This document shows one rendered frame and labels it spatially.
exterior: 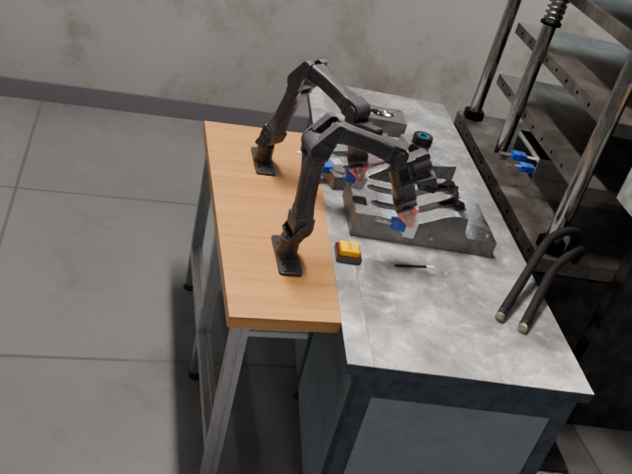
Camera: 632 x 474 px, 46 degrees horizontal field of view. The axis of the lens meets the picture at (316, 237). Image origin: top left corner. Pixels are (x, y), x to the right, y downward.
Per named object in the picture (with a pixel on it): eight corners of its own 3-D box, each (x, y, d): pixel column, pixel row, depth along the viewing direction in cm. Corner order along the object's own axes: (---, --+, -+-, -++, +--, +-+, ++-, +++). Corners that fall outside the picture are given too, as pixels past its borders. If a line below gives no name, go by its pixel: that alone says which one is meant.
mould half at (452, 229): (349, 235, 244) (359, 200, 237) (341, 196, 266) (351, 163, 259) (491, 257, 253) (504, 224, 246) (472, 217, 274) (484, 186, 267)
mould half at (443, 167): (331, 190, 268) (339, 163, 262) (307, 155, 287) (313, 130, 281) (448, 191, 288) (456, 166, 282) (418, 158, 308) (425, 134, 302)
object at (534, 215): (532, 271, 266) (539, 257, 263) (453, 120, 375) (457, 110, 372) (737, 302, 281) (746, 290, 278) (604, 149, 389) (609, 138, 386)
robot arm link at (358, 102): (376, 106, 237) (316, 51, 248) (358, 110, 231) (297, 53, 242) (360, 135, 245) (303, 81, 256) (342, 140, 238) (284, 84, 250)
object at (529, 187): (523, 196, 304) (540, 158, 295) (505, 165, 326) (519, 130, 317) (633, 214, 312) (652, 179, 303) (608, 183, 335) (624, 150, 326)
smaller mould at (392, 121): (358, 131, 318) (362, 116, 315) (355, 117, 331) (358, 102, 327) (402, 138, 322) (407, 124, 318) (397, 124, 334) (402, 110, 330)
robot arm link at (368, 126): (385, 148, 239) (391, 112, 234) (368, 152, 234) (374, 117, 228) (357, 136, 246) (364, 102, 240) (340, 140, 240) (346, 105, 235)
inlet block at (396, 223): (372, 230, 229) (378, 215, 226) (371, 222, 233) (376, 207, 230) (413, 238, 231) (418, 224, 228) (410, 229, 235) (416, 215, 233)
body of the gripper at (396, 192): (412, 190, 230) (407, 170, 227) (418, 207, 222) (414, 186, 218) (391, 196, 231) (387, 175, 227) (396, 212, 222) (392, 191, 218)
